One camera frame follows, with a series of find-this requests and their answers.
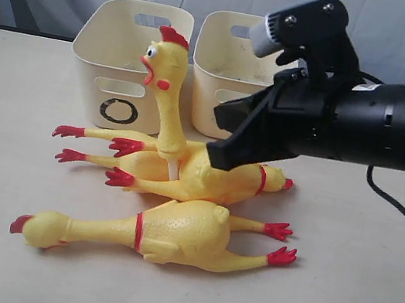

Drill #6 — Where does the whole rubber chicken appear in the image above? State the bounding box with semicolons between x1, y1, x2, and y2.
9;200;297;273
52;124;293;192

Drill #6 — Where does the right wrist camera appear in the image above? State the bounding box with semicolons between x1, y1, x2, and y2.
249;0;360;81

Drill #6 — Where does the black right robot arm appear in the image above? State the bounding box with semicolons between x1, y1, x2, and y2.
206;69;405;171

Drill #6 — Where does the cream bin marked O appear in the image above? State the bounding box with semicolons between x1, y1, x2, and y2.
72;0;194;134

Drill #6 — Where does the headless yellow chicken body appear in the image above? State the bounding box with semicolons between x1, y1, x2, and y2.
105;149;267;206

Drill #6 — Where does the broken chicken head and neck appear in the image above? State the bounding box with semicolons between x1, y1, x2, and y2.
140;26;189;180

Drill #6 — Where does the cream bin marked X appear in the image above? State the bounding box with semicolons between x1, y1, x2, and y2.
191;11;298;139

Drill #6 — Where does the whole rubber chicken front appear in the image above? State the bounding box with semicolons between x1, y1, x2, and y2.
9;200;297;273

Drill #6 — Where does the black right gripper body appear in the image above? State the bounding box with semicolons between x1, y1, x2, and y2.
257;69;335;159

